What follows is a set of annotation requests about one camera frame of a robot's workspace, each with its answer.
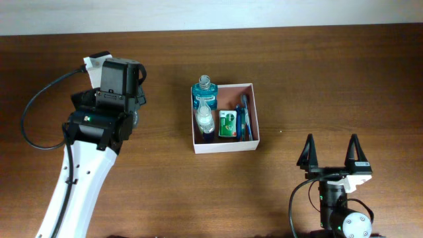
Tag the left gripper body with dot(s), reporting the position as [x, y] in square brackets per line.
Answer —
[139, 98]

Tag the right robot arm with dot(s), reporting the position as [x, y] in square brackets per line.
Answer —
[340, 216]

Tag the clear pump soap bottle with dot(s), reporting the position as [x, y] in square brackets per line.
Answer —
[205, 121]

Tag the dark blue toothbrush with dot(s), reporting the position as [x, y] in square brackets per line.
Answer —
[238, 122]

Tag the blue mouthwash bottle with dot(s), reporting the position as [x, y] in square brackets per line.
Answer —
[206, 90]

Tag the toothpaste tube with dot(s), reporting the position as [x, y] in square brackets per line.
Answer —
[242, 123]

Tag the light blue toothbrush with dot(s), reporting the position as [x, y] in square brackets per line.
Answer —
[244, 100]

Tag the green soap bar pack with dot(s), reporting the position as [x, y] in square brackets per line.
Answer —
[227, 123]

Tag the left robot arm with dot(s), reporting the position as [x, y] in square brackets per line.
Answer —
[103, 120]

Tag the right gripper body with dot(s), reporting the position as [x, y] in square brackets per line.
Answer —
[324, 172]

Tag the white cardboard box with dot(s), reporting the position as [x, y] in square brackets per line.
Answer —
[228, 97]

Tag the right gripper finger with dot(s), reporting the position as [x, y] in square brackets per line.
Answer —
[308, 159]
[355, 155]

